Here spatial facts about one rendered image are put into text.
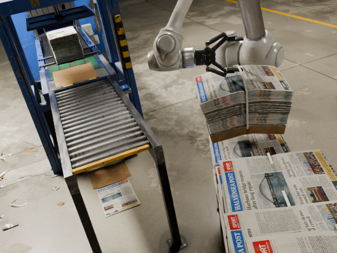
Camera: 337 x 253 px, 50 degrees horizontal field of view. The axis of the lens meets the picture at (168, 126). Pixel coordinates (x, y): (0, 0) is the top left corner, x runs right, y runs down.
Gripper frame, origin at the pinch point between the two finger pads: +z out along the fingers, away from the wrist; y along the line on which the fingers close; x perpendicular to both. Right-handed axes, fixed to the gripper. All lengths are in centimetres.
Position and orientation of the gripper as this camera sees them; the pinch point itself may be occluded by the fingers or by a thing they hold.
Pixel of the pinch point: (240, 53)
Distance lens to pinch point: 166.3
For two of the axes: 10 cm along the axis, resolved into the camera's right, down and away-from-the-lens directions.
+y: 0.8, 8.6, 5.1
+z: 10.0, -0.7, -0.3
